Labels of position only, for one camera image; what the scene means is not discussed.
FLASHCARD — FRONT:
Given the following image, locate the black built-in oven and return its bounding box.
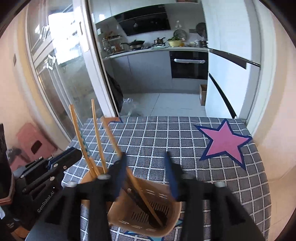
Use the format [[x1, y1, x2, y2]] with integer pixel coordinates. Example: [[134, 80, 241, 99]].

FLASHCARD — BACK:
[[169, 51, 209, 80]]

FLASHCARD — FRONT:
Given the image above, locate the checked star tablecloth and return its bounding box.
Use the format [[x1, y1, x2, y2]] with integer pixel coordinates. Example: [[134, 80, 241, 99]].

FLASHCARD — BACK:
[[25, 116, 271, 241]]

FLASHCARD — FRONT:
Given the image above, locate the white refrigerator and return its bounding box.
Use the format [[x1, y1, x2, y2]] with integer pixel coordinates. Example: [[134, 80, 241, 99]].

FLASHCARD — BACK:
[[201, 0, 263, 119]]

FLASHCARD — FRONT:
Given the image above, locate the black spoon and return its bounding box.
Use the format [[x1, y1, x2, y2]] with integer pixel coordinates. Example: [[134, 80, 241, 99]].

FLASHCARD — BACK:
[[121, 185, 168, 228]]

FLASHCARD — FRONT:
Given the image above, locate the black range hood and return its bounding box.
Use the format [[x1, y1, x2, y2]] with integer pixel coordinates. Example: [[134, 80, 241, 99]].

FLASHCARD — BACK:
[[114, 10, 171, 37]]

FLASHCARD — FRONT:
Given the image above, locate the pink plastic stool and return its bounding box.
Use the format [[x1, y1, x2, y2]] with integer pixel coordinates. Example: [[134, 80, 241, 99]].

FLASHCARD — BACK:
[[10, 122, 58, 171]]

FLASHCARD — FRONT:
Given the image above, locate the dotted wooden chopstick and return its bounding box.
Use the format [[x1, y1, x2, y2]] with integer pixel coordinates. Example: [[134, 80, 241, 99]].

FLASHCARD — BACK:
[[91, 99, 108, 174]]

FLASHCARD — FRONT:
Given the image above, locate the cardboard box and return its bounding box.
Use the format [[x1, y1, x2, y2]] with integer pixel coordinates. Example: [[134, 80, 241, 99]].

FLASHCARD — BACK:
[[199, 84, 208, 106]]

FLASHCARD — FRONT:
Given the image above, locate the sliding glass door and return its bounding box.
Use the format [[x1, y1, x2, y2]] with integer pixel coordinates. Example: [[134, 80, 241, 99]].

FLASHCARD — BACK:
[[25, 0, 121, 141]]

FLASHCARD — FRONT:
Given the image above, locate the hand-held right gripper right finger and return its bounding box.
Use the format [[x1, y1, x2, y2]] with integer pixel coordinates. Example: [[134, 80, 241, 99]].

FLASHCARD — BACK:
[[164, 151, 266, 241]]

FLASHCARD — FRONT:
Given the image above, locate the beige plastic utensil holder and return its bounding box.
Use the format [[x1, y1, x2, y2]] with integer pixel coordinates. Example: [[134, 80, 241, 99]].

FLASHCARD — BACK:
[[80, 162, 182, 238]]

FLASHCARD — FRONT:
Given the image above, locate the plain wooden chopstick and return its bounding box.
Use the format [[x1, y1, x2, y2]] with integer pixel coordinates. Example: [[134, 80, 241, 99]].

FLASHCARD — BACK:
[[101, 117, 164, 229]]

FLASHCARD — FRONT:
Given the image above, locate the black wok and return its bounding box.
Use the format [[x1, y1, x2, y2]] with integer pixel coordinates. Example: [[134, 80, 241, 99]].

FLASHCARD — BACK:
[[120, 40, 146, 50]]

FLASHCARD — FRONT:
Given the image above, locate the blue patterned wooden chopstick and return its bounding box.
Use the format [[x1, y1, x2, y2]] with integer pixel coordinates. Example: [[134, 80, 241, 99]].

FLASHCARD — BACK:
[[69, 104, 99, 178]]

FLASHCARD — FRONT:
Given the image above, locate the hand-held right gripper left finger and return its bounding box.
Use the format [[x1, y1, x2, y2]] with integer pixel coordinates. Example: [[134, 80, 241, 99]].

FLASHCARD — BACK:
[[42, 152, 128, 241]]

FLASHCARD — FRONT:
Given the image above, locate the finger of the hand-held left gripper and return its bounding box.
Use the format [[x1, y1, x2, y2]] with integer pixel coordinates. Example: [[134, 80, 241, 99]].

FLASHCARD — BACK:
[[24, 148, 78, 169], [22, 152, 83, 194]]

